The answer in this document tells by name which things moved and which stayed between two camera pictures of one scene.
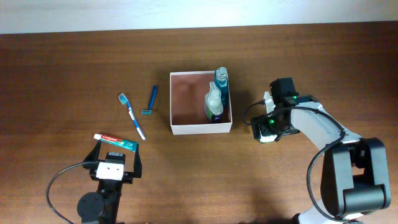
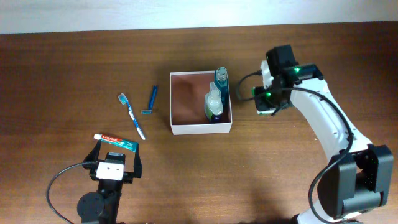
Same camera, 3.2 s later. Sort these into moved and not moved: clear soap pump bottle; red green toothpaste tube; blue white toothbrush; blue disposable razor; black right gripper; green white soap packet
Moved: black right gripper; green white soap packet
Not moved: red green toothpaste tube; blue white toothbrush; blue disposable razor; clear soap pump bottle
